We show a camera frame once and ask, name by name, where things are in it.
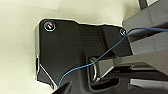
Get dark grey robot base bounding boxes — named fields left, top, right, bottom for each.
left=33, top=18, right=141, bottom=94

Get small base bolt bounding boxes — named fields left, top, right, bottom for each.
left=119, top=28, right=128, bottom=36

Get thin blue cable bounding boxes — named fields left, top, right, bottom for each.
left=56, top=27, right=168, bottom=90

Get large shiny base bolt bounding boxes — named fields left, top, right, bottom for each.
left=43, top=19, right=57, bottom=33

